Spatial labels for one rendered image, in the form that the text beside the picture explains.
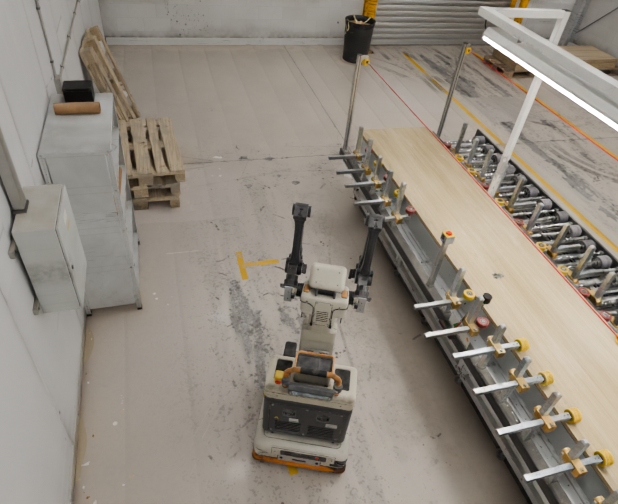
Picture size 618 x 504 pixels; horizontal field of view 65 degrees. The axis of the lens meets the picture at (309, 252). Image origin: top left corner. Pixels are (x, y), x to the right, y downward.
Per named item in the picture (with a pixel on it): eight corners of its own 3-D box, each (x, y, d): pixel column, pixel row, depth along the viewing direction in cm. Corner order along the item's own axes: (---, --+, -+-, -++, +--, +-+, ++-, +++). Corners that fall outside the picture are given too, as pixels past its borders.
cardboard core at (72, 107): (52, 106, 341) (98, 104, 349) (53, 100, 347) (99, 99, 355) (55, 116, 347) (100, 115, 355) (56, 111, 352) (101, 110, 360)
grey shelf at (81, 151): (86, 316, 411) (36, 155, 308) (91, 246, 474) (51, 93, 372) (142, 309, 422) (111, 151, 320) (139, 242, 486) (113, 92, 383)
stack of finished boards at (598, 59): (614, 67, 979) (619, 59, 968) (514, 70, 912) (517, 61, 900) (588, 53, 1033) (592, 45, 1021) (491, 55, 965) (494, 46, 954)
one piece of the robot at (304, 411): (341, 455, 324) (362, 384, 269) (260, 442, 325) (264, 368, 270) (344, 410, 349) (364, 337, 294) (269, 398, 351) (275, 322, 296)
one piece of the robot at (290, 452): (333, 465, 317) (335, 459, 311) (271, 454, 318) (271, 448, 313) (334, 461, 319) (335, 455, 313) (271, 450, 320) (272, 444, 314)
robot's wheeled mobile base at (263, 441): (344, 477, 327) (349, 460, 310) (250, 461, 329) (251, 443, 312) (350, 390, 377) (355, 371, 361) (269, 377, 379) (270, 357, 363)
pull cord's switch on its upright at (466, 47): (437, 147, 544) (468, 45, 471) (431, 141, 554) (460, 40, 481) (444, 147, 546) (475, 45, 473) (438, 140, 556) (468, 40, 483)
